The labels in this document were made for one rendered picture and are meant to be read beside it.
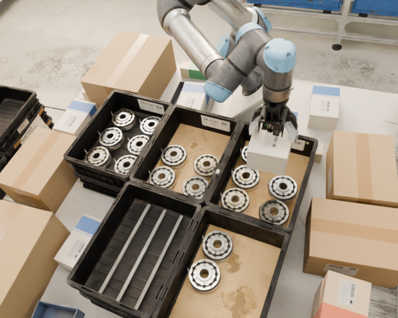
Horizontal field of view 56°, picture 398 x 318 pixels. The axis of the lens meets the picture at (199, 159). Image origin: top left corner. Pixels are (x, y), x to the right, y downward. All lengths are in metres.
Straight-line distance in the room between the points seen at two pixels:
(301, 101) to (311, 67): 1.30
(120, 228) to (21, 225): 0.35
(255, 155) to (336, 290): 0.45
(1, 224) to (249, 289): 0.90
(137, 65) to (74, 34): 2.11
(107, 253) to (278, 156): 0.68
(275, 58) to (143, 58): 1.07
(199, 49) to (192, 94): 0.72
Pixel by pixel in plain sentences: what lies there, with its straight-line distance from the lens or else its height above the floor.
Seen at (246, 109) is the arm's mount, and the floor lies 0.88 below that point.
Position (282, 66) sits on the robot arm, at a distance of 0.92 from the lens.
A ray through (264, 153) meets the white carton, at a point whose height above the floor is 1.14.
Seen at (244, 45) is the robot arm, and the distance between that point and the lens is 1.00.
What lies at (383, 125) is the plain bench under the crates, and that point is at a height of 0.70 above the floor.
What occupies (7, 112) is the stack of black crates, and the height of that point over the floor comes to 0.49.
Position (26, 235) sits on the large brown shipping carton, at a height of 0.90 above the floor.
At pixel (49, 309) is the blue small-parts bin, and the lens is 1.52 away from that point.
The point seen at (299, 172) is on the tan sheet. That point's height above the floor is 0.83.
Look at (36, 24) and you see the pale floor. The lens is 4.24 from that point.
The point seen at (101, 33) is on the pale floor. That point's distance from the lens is 3.80.
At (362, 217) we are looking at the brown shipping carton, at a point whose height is 0.86.
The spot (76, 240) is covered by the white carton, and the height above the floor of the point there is 0.79.
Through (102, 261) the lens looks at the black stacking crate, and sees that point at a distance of 1.37.
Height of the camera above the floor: 2.03
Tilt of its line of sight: 54 degrees down
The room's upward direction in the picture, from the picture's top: 9 degrees counter-clockwise
